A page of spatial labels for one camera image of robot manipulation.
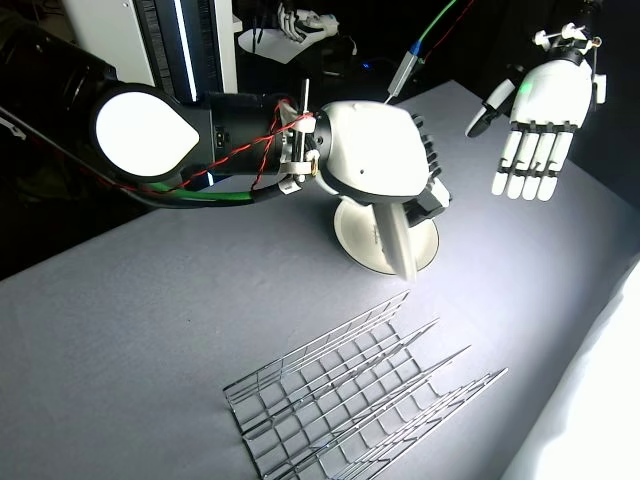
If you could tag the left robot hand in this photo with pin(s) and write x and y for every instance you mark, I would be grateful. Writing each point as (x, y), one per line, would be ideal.
(550, 95)

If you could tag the black box with blue light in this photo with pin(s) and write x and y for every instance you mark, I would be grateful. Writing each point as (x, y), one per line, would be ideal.
(340, 62)

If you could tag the spare white robot hand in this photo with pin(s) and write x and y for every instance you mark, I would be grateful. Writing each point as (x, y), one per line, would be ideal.
(307, 22)

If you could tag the white foam sheet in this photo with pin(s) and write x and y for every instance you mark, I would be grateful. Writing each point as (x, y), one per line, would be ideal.
(270, 45)

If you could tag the white robot column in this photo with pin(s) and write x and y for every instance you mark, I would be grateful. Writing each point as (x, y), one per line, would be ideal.
(115, 40)

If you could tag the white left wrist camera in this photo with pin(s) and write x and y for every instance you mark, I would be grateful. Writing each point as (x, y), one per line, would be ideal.
(600, 89)

